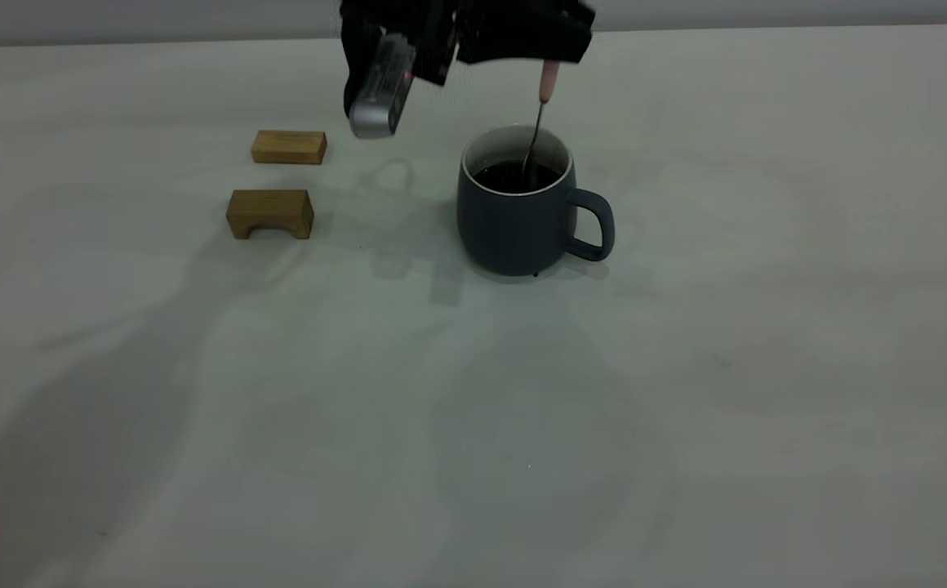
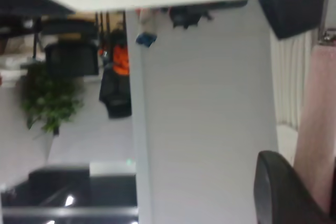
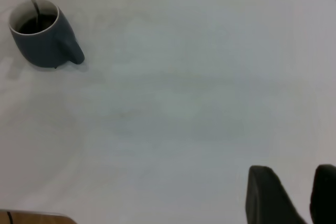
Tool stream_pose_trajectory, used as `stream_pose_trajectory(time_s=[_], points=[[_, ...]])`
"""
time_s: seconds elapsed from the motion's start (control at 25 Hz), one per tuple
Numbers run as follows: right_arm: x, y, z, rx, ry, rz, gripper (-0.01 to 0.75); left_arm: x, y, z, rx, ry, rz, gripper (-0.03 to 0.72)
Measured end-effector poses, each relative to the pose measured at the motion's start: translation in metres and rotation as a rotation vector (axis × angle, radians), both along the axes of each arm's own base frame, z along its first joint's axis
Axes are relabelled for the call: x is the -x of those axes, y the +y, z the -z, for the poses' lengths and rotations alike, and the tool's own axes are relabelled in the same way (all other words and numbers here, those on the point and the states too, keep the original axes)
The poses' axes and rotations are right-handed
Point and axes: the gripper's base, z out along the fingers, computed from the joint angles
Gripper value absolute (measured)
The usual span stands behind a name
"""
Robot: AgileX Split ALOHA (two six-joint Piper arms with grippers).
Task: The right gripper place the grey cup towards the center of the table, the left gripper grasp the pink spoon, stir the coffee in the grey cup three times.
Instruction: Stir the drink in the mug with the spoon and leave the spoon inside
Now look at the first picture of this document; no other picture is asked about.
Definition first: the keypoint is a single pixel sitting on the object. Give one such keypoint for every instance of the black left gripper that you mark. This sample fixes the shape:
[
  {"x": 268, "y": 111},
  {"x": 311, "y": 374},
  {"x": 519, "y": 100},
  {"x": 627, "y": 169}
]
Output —
[{"x": 433, "y": 33}]

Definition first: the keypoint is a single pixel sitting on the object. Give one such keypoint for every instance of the dark grey ceramic mug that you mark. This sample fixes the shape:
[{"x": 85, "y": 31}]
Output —
[{"x": 518, "y": 229}]

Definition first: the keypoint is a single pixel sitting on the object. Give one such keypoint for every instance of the dark coffee liquid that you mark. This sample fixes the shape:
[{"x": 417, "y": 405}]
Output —
[{"x": 498, "y": 176}]

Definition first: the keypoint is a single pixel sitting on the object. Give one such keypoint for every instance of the flat rectangular wooden block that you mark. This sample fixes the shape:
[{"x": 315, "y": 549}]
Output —
[{"x": 288, "y": 148}]

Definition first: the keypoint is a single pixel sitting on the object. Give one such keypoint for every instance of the arched wooden block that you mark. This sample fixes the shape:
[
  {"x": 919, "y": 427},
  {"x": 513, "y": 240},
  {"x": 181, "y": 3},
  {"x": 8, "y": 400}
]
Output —
[{"x": 271, "y": 206}]

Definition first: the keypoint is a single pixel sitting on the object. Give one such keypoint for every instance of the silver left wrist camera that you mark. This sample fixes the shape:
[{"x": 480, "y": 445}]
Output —
[{"x": 377, "y": 102}]

